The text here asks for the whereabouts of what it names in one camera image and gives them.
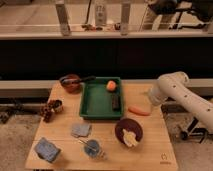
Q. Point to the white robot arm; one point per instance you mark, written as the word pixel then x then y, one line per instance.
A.
pixel 173 85

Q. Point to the purple bowl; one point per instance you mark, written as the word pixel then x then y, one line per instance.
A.
pixel 129 125

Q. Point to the orange fruit toy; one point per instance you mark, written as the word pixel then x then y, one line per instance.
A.
pixel 111 86

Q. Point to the dark rectangular block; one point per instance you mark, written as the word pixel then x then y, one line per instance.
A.
pixel 115 102

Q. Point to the green plastic tray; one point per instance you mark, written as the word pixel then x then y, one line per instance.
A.
pixel 96 100

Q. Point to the grey blue cloth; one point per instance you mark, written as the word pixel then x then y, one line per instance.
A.
pixel 81 129

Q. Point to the small metal cup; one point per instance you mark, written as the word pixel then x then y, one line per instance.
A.
pixel 58 106

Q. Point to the yellow banana toy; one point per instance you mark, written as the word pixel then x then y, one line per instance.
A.
pixel 129 138

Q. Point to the brown toy figure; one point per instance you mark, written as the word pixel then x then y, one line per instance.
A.
pixel 47 111

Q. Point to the blue sponge block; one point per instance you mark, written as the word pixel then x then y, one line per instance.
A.
pixel 46 150

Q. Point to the brown pot with handle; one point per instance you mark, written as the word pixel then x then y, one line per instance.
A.
pixel 72 82

